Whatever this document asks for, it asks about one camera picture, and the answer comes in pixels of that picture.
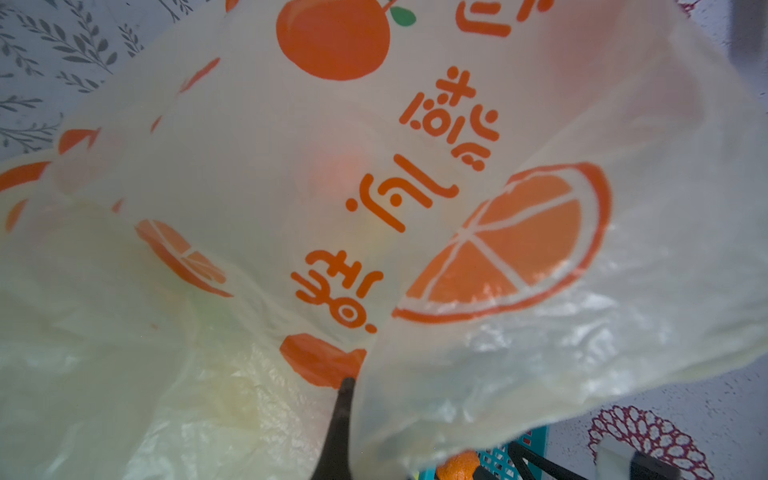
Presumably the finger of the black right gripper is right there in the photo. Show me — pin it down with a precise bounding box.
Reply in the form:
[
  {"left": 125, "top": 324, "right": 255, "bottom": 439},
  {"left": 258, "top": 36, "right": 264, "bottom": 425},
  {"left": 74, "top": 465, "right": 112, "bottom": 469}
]
[{"left": 507, "top": 441, "right": 586, "bottom": 480}]

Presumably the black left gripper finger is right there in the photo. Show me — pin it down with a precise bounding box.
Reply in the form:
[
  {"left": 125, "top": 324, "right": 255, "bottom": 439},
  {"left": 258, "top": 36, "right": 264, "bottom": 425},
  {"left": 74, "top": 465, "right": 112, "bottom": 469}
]
[{"left": 310, "top": 377, "right": 356, "bottom": 480}]

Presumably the orange print plastic bag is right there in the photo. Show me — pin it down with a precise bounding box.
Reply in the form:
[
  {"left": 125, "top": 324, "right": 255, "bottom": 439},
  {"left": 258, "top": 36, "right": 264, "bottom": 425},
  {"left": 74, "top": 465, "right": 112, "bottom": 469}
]
[{"left": 1, "top": 1, "right": 767, "bottom": 479}]

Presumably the teal plastic basket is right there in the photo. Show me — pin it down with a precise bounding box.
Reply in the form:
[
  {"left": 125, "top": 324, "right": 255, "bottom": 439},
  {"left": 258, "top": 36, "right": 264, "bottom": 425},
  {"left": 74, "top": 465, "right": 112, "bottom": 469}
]
[{"left": 418, "top": 424, "right": 551, "bottom": 480}]

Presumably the small orange tangerine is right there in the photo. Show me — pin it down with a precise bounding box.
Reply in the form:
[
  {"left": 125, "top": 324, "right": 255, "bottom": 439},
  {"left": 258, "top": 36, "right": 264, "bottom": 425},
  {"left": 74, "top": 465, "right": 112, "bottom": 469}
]
[{"left": 435, "top": 450, "right": 481, "bottom": 480}]

